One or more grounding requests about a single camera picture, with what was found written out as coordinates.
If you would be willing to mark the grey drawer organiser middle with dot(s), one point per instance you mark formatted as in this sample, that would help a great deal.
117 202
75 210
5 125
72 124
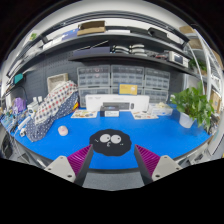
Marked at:
126 74

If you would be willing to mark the white keyboard box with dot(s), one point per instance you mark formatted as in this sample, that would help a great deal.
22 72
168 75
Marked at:
124 102

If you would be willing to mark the grey drawer organiser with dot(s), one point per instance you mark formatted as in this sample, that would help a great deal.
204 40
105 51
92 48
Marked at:
126 74
156 85
93 80

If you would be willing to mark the right picture card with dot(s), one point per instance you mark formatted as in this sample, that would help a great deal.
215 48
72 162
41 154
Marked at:
143 115

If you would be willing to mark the blue table mat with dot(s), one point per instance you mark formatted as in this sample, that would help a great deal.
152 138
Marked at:
163 136

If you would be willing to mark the purple object at left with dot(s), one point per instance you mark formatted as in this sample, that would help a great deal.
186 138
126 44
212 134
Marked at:
19 105

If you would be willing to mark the clear plastic container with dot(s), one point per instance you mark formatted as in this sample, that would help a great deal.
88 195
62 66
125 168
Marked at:
160 109

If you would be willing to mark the patterned fabric cloth pile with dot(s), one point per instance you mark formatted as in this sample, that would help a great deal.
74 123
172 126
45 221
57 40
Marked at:
58 103

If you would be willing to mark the white bottle at left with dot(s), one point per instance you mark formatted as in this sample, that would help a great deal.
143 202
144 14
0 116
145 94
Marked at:
32 107

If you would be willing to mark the green potted plant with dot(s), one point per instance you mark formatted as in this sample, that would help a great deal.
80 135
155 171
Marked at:
193 105

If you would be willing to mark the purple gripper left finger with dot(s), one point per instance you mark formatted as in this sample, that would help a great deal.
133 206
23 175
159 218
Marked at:
73 168

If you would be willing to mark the left picture card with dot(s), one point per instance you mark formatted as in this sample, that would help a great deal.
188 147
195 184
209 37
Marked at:
84 114

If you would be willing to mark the small black white box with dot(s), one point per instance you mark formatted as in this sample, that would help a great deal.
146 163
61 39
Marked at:
109 111

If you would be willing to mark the beige framed box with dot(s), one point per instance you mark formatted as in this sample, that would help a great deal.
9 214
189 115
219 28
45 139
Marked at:
54 80

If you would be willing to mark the grey drawer organiser left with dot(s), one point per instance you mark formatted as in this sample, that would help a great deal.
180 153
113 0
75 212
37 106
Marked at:
93 80

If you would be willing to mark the black wall shelf unit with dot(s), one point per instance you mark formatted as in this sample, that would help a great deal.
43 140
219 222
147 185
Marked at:
61 49

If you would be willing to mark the white electronic device on shelf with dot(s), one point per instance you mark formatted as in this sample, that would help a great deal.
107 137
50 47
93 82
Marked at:
178 59

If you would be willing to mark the brown cardboard box top shelf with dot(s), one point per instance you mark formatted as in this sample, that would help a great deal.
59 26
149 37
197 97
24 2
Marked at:
91 28

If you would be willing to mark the black cartoon-face mouse pad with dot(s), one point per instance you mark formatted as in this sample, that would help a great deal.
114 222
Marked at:
110 142

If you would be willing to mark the grey drawer organiser right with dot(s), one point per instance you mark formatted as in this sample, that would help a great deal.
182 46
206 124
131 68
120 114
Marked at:
156 85

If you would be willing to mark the yellow card box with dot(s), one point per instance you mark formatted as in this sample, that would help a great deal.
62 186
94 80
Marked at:
128 89

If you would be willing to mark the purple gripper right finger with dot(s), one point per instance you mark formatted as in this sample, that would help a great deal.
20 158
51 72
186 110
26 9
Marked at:
153 167

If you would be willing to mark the picture card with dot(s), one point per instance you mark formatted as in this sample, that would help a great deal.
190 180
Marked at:
84 114
143 115

